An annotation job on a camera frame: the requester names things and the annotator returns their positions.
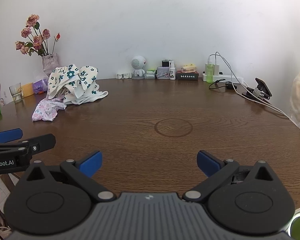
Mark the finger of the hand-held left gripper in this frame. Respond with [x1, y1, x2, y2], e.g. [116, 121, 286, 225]
[0, 134, 56, 154]
[0, 128, 23, 144]

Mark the green spray bottle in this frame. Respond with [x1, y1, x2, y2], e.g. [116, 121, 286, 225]
[206, 56, 214, 83]

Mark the black cable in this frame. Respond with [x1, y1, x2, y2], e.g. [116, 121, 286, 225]
[209, 79, 238, 90]

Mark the dried pink rose bouquet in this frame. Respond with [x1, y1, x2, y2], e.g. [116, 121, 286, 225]
[15, 14, 61, 57]

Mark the white power strip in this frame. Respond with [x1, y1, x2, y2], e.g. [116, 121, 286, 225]
[202, 71, 246, 85]

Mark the purple packet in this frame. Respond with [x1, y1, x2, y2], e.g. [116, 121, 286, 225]
[32, 78, 49, 94]

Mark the black phone holder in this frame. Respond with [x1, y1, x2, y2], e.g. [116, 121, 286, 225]
[242, 86, 270, 101]

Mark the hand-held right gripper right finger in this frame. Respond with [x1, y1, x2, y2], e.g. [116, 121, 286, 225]
[182, 150, 276, 203]

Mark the cream teal floral top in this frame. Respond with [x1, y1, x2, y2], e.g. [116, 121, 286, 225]
[46, 64, 109, 105]

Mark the clear plastic bag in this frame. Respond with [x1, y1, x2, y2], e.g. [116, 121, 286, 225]
[34, 69, 49, 81]

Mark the clear glass cup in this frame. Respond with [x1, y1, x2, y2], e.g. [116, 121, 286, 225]
[9, 83, 24, 103]

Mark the white robot toy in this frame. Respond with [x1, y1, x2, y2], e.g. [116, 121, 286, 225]
[131, 55, 147, 80]

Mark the smartphone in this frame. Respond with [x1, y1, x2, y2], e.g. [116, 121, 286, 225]
[255, 77, 272, 98]

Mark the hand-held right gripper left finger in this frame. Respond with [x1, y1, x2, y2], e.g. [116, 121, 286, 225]
[24, 151, 117, 203]

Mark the yellow cup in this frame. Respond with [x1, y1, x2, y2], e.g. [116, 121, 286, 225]
[21, 82, 35, 97]

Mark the yellow packet stack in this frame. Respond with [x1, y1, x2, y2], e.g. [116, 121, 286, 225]
[181, 64, 197, 73]

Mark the white charging cable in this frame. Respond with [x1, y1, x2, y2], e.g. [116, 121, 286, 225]
[208, 52, 294, 121]
[215, 52, 294, 121]

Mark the white wrapped vase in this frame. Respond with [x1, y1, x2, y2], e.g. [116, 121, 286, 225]
[42, 53, 58, 77]

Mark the pink floral garment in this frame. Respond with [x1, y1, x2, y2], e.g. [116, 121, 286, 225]
[32, 97, 67, 122]

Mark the black box with white label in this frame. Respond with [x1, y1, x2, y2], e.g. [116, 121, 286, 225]
[177, 71, 199, 81]

